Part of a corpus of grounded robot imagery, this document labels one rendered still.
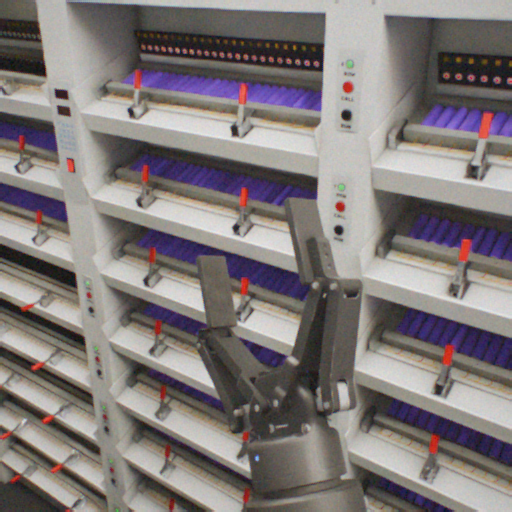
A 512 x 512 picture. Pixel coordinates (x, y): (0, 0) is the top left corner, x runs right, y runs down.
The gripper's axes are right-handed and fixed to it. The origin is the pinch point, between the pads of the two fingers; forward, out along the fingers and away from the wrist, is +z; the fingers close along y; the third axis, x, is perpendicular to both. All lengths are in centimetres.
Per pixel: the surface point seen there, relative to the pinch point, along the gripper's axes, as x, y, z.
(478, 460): -70, -34, -28
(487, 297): -56, -14, -2
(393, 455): -63, -47, -24
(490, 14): -40, 7, 30
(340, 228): -43, -29, 15
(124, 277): -33, -91, 26
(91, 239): -27, -93, 37
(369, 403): -64, -51, -14
